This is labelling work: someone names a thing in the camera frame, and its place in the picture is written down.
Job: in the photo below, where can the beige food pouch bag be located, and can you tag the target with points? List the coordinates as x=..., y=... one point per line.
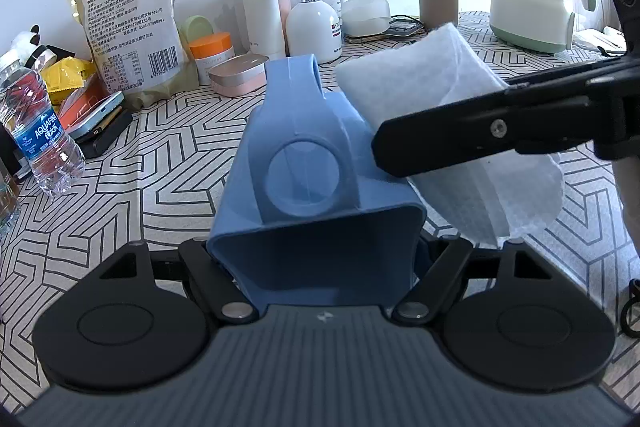
x=137, y=48

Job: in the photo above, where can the silver blue phone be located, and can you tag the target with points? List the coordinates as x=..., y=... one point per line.
x=85, y=124

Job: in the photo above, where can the white cleaning cloth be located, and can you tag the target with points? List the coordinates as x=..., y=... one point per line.
x=424, y=103

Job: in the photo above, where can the panda figurine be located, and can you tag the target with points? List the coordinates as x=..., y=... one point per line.
x=32, y=52

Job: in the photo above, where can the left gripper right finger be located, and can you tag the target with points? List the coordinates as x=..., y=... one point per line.
x=425, y=300

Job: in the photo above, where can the black flat case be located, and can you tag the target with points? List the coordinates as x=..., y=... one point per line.
x=98, y=140

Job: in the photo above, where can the Aquafina water bottle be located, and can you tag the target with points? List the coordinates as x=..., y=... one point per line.
x=27, y=114

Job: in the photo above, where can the pink compact case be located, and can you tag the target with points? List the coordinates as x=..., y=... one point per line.
x=240, y=75

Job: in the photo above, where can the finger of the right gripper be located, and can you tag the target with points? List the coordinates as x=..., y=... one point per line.
x=457, y=133

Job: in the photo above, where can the white pump lotion bottle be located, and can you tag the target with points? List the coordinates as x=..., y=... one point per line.
x=313, y=27

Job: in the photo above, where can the green lid jar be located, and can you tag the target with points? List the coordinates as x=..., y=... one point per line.
x=195, y=27

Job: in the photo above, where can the orange lid jar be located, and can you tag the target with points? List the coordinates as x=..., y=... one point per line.
x=210, y=51

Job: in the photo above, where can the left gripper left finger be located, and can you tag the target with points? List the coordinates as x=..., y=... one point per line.
x=212, y=287

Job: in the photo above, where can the person hand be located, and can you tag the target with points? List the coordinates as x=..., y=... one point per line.
x=627, y=178

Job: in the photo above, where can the white squeeze tube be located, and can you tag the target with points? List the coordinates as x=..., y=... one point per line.
x=264, y=28

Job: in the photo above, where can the blue plastic container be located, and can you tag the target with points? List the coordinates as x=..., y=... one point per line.
x=307, y=218

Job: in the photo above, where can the yellow snack packet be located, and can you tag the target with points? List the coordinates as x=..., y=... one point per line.
x=66, y=76

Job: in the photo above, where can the white round humidifier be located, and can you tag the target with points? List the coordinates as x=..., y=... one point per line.
x=365, y=18

